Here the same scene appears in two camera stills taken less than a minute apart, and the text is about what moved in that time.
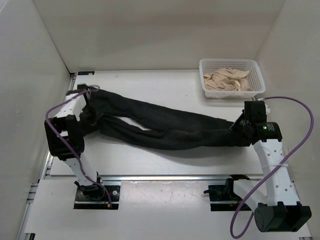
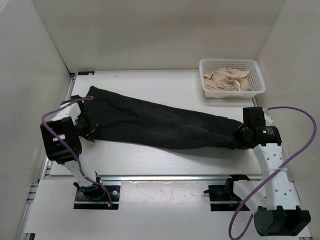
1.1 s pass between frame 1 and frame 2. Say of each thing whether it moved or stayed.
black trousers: moved
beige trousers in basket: stayed
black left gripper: moved
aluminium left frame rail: stayed
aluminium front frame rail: stayed
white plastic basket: stayed
